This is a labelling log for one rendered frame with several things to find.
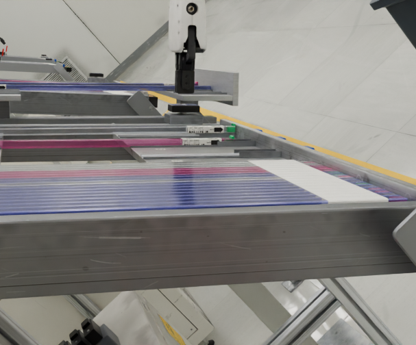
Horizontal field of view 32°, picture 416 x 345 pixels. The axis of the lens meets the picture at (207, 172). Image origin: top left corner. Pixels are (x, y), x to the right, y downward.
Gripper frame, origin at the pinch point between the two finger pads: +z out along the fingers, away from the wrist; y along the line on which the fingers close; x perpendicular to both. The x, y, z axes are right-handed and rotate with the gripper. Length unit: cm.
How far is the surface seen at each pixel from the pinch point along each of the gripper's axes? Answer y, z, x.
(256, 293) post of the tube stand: 23, 49, -23
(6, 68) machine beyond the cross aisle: 430, 11, 34
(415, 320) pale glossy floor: 18, 56, -61
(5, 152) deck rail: -2.5, 11.9, 30.8
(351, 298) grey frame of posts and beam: 1, 43, -35
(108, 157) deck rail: -2.5, 12.9, 13.8
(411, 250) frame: -75, 10, -2
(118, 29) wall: 739, -27, -90
